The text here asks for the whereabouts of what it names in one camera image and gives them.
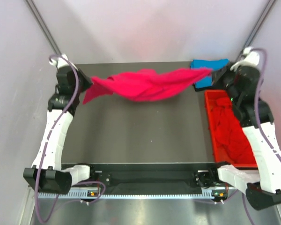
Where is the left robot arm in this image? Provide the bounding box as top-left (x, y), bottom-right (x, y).
top-left (23, 66), bottom-right (97, 195)

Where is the red plastic bin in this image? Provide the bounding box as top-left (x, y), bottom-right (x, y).
top-left (204, 89), bottom-right (258, 168)

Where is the left aluminium frame post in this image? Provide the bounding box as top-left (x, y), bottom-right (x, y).
top-left (24, 0), bottom-right (61, 54)

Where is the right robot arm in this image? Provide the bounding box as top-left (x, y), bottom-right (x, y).
top-left (209, 64), bottom-right (281, 210)

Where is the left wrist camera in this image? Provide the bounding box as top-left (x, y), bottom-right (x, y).
top-left (49, 54), bottom-right (69, 69)

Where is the folded blue t shirt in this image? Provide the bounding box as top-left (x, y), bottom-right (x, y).
top-left (190, 59), bottom-right (229, 89)

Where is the red t shirts pile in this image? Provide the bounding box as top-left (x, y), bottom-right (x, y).
top-left (209, 97), bottom-right (257, 165)

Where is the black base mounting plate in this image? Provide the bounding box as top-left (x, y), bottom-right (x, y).
top-left (90, 163), bottom-right (214, 195)

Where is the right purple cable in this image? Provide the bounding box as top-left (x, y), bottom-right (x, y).
top-left (242, 47), bottom-right (281, 225)

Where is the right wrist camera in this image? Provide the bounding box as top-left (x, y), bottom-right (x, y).
top-left (230, 46), bottom-right (260, 72)

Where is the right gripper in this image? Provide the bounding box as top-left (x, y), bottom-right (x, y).
top-left (210, 61), bottom-right (240, 104)

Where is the grey slotted cable duct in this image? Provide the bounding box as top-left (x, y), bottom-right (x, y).
top-left (37, 188), bottom-right (228, 200)

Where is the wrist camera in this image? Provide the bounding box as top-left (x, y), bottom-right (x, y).
top-left (230, 46), bottom-right (260, 72)
top-left (49, 54), bottom-right (69, 69)

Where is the right aluminium frame post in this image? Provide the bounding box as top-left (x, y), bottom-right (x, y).
top-left (242, 0), bottom-right (278, 48)

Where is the aluminium frame post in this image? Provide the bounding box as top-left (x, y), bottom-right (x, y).
top-left (242, 0), bottom-right (278, 48)
top-left (24, 0), bottom-right (61, 54)

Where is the pink t shirt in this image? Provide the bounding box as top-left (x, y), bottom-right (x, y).
top-left (83, 68), bottom-right (212, 105)

